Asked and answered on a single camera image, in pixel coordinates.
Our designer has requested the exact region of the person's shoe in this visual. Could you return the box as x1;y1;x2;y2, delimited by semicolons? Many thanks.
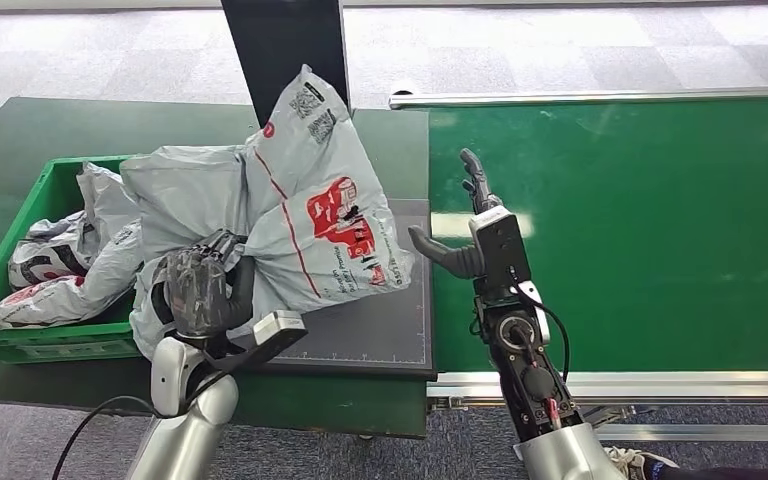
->
603;445;680;480

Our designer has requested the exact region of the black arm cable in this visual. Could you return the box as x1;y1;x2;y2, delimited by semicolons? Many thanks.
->
511;267;571;386
50;394;161;480

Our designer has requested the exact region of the black scanner column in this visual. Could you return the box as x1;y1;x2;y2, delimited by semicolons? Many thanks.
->
220;0;353;128

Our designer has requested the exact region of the grey package with red print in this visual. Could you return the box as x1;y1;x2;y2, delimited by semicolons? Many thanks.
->
118;64;417;363

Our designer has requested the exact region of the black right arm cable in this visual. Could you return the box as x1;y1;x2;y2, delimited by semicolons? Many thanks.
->
511;267;571;386

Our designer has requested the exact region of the wide silver conveyor frame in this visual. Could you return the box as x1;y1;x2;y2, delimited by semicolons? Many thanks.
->
425;370;768;444

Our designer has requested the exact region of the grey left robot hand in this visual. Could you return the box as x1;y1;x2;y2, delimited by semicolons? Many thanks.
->
151;228;258;340

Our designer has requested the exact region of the green plastic crate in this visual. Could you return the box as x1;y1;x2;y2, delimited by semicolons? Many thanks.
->
0;155;144;365

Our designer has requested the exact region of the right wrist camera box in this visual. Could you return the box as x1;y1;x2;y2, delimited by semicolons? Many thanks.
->
468;205;533;300

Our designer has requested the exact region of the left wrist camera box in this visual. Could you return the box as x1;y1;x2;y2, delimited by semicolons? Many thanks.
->
227;309;310;373

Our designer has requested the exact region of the grey package with black print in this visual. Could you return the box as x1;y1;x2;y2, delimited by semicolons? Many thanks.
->
7;211;91;293

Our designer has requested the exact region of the black scanner base plate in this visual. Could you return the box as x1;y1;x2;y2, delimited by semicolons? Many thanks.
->
251;198;439;382

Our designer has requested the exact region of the dark green table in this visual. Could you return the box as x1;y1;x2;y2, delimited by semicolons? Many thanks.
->
0;97;432;441

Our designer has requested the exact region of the long grey red-printed package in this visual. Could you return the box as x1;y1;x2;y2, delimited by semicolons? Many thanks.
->
0;221;147;339

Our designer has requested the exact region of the green conveyor belt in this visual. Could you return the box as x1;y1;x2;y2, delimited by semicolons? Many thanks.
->
426;95;768;375

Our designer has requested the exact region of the thin silver conveyor rail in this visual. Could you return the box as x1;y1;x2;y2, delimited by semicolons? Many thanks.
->
389;86;768;111

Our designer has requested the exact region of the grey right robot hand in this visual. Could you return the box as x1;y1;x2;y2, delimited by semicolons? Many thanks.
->
407;147;505;280

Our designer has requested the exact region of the plain grey crumpled package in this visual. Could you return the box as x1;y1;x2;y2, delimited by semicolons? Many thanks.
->
75;162;144;254

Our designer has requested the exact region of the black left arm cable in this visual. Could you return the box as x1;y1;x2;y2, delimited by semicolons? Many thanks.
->
50;394;161;480

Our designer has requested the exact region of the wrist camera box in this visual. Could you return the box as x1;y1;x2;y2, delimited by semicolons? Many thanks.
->
468;205;533;300
227;309;310;373

